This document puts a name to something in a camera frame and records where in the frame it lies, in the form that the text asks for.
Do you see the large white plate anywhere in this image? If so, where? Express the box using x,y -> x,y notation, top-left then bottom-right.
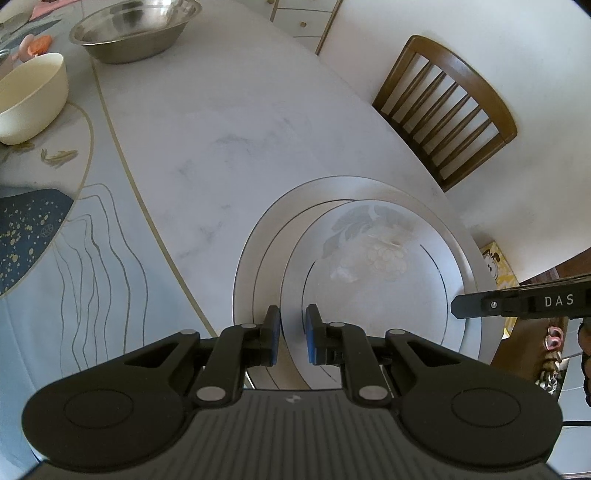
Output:
232,175 -> 505,391

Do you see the white floral plate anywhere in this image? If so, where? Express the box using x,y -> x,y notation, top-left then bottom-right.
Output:
279,199 -> 468,377

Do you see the yellow cartoon box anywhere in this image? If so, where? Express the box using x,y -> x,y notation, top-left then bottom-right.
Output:
479,240 -> 519,333

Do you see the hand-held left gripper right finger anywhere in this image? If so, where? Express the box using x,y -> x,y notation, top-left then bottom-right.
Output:
305,304 -> 465,407

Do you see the brown wooden chair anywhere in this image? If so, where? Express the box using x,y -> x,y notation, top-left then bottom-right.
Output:
372,34 -> 518,192

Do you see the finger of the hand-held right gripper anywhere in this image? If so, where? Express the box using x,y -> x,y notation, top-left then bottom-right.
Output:
450,276 -> 591,320

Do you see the white drawer cabinet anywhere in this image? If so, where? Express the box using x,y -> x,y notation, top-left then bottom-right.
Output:
270,0 -> 343,56

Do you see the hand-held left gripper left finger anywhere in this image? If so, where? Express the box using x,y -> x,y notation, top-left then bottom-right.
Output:
122,305 -> 281,408

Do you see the small orange toy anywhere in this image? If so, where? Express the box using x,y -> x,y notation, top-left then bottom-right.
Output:
14,34 -> 52,61

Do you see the large steel bowl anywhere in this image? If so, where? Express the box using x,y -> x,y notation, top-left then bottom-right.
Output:
69,0 -> 204,64

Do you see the cream bowl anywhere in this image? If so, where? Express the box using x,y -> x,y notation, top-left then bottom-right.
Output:
0,52 -> 70,146

